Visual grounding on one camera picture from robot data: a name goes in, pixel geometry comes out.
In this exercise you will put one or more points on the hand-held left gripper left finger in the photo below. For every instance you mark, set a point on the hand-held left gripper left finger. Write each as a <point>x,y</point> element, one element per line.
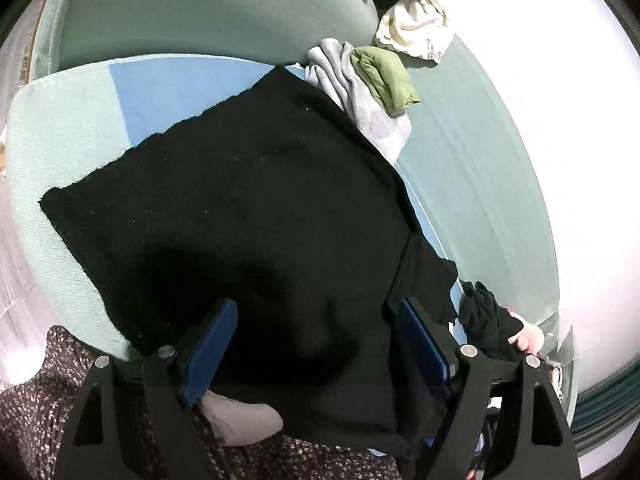
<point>210,355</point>

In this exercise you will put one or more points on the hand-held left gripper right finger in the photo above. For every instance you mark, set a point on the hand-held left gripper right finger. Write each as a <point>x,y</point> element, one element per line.
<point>425,347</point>

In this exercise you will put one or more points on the black cloth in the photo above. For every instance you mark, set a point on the black cloth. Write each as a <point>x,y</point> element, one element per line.
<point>250,210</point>

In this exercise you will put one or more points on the person's right hand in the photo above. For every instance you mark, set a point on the person's right hand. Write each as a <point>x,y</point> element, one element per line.
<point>527,337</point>

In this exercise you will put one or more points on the pale grey object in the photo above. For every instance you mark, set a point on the pale grey object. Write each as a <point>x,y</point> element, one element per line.
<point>240,420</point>

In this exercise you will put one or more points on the dark speckled pants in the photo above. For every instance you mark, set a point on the dark speckled pants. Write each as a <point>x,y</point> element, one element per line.
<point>30,410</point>

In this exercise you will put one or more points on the grey knitted towel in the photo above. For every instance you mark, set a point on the grey knitted towel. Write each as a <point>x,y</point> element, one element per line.
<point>370,120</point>

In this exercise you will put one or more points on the blue mat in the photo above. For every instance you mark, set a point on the blue mat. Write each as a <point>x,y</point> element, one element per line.
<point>150,105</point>

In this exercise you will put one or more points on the green folded cloth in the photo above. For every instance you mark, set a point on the green folded cloth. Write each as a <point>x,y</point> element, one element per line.
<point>390,75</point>

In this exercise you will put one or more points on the cream printed cloth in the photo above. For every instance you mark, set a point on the cream printed cloth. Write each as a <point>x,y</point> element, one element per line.
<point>410,20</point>

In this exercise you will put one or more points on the green sofa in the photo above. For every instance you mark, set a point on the green sofa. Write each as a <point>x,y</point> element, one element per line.
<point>200,10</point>

